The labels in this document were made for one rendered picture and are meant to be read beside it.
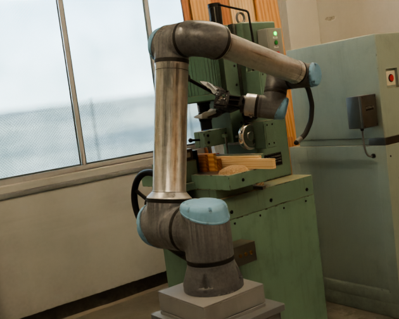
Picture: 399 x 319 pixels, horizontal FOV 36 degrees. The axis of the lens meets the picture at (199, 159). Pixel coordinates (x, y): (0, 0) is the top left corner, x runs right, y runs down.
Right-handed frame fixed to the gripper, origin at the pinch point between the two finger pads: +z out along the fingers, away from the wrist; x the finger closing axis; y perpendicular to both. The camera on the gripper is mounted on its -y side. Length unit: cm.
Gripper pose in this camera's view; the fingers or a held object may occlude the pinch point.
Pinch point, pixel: (196, 99)
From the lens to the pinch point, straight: 250.6
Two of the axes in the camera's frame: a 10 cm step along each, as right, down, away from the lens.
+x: -1.7, 9.8, -1.4
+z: -9.7, -1.4, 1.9
